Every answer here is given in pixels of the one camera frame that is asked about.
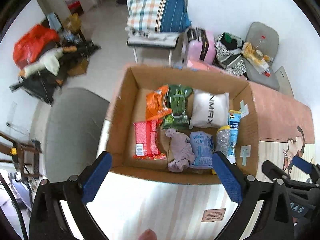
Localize silver yellow scouring sponge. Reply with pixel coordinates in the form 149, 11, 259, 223
215, 125, 230, 157

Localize light blue tissue pack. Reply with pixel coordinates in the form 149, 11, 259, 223
190, 131, 214, 170

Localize lilac towel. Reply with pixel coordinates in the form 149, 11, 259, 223
165, 128, 195, 173

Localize blue narrow packet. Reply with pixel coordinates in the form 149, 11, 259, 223
227, 110, 241, 164

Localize red snack packet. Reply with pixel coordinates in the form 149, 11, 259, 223
134, 120, 167, 160

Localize white pillow pack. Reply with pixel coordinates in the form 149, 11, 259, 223
189, 89, 229, 129

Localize green wet wipes pack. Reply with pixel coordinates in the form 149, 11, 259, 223
162, 85, 193, 131

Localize orange snack bag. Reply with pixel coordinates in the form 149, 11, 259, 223
145, 85, 172, 121

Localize cat shaped mat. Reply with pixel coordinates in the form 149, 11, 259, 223
283, 126, 305, 176

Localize small brown label card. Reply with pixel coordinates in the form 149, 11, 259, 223
201, 209, 226, 223

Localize pink table mat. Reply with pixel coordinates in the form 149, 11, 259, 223
175, 61, 315, 143

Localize wooden chair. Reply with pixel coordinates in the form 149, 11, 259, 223
1, 132, 42, 179

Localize grey chair at table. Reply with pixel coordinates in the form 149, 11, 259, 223
44, 88, 110, 182

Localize yellow bag on chair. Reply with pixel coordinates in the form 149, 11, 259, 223
241, 42, 273, 77

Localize open cardboard box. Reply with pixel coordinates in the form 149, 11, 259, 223
106, 65, 259, 185

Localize black cart with clutter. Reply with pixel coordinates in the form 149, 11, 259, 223
9, 13, 101, 105

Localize brown cardboard box on floor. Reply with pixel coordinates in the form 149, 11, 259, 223
67, 58, 89, 77

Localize black white patterned bag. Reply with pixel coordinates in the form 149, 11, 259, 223
215, 32, 246, 76

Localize plastic bottle red cap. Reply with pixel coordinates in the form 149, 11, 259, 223
255, 35, 266, 50

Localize white goose plush toy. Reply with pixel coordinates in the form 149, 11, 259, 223
18, 46, 77, 78

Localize pink suitcase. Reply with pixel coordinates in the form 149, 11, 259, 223
186, 28, 216, 64

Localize white chair under quilt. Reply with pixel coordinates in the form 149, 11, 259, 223
126, 33, 180, 65

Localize red plastic bag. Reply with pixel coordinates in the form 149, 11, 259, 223
13, 24, 60, 69

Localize plaid folded quilt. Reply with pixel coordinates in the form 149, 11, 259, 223
126, 0, 191, 33

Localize grey chair by wall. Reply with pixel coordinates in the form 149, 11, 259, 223
244, 22, 279, 91

